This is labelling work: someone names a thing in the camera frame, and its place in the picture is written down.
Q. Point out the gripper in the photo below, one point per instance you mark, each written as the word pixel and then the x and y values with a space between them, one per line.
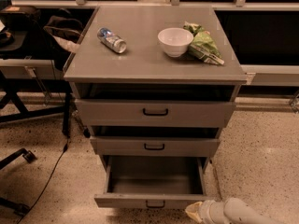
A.
pixel 206 212

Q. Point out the white bowl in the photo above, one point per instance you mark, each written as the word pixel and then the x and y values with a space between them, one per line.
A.
pixel 175 41

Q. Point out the dark bag on desk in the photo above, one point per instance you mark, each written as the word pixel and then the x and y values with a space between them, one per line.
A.
pixel 65 31

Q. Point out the grey middle drawer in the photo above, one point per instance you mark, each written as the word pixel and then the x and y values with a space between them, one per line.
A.
pixel 145 146

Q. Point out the grey top drawer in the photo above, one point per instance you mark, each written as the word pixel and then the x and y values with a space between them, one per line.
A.
pixel 155 113

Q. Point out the grey bottom drawer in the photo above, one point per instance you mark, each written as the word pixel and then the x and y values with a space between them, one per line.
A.
pixel 153 182

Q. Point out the silver blue soda can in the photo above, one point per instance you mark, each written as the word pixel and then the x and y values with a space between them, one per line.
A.
pixel 111 40

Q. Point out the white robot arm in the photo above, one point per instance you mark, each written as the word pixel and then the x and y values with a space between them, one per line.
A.
pixel 231 211

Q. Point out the grey drawer cabinet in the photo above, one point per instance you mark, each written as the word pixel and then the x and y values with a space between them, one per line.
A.
pixel 145 72

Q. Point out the side desk with black legs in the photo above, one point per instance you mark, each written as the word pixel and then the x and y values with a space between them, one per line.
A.
pixel 31 62

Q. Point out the grey drawer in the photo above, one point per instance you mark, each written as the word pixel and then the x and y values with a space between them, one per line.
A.
pixel 145 146
pixel 153 182
pixel 155 113

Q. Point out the green chip bag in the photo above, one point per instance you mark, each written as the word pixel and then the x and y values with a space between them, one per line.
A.
pixel 203 47

